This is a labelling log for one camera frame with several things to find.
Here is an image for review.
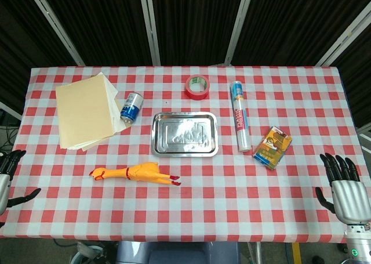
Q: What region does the silver metal tray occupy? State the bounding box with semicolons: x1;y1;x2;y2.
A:
150;111;219;157

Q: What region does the white bucket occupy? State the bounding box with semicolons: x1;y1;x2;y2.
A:
71;242;105;264

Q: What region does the red tape roll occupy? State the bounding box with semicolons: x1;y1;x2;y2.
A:
184;74;210;100

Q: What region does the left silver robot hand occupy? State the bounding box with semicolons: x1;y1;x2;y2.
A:
0;150;42;227

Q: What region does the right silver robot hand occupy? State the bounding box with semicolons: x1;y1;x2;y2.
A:
315;153;368;226

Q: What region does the red white checkered tablecloth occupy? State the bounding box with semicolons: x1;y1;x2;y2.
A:
0;65;366;244

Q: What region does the black pleated curtain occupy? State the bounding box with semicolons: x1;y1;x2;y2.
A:
0;0;371;131

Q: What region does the stack of manila paper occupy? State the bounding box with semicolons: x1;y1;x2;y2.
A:
54;71;132;152

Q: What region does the plastic food wrap roll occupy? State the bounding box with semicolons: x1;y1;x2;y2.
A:
230;80;252;153

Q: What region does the yellow rubber chicken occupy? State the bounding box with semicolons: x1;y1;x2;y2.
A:
89;161;182;187

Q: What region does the colourful snack box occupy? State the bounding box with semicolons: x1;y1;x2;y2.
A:
252;126;293;171

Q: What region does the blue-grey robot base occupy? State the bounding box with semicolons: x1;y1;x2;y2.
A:
115;241;241;264

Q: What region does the white frame post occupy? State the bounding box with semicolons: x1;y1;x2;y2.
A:
24;0;85;67
138;0;161;66
224;0;256;66
315;8;371;67

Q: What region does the blue white drink can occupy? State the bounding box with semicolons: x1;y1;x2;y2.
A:
119;92;144;122

